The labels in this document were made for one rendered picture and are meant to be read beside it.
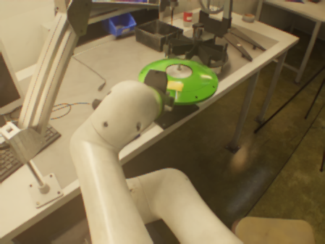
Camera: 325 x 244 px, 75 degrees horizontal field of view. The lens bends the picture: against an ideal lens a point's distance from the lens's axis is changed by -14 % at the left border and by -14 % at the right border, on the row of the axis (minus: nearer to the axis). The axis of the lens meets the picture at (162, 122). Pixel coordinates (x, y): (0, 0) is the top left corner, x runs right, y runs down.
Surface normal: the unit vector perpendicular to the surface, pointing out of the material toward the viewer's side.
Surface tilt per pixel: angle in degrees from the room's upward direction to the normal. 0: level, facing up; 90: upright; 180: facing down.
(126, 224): 20
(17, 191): 0
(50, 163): 0
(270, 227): 0
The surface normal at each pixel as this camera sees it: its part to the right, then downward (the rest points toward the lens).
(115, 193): 0.40, -0.78
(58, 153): 0.02, -0.73
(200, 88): 0.24, -0.47
